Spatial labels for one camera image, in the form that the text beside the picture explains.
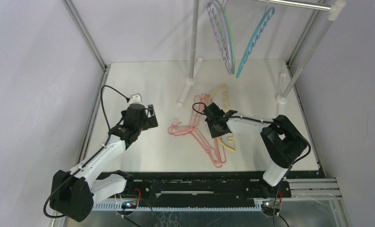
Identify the pink wire hanger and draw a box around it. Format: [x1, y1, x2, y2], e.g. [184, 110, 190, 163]
[168, 94, 227, 168]

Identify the teal wavy hanger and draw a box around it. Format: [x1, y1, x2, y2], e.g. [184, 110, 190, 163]
[236, 7, 275, 79]

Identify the aluminium frame post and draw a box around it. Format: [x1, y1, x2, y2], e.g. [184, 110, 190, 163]
[62, 0, 107, 71]
[286, 9, 320, 69]

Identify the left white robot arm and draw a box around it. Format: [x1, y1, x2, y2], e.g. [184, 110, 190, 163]
[43, 103, 158, 222]

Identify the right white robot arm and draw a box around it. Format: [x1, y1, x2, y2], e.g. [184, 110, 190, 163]
[201, 103, 311, 197]

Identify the right aluminium frame post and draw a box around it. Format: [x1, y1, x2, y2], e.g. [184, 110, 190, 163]
[286, 9, 320, 69]

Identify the purple wavy hanger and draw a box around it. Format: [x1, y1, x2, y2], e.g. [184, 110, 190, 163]
[206, 0, 232, 75]

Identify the left black cable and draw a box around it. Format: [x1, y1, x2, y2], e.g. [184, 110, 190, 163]
[43, 85, 130, 219]

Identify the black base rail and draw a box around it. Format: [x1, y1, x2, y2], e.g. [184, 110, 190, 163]
[90, 170, 293, 209]

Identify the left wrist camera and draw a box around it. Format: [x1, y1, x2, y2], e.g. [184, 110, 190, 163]
[128, 93, 144, 105]

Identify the white clothes rack frame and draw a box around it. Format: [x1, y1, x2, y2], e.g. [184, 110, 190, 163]
[177, 0, 347, 107]

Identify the green wavy hanger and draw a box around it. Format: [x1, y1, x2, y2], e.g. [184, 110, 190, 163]
[218, 0, 235, 75]

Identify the metal hanging rod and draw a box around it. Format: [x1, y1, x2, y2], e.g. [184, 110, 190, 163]
[256, 0, 332, 11]

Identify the left aluminium frame post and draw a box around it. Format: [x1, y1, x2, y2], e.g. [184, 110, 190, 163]
[62, 0, 107, 71]

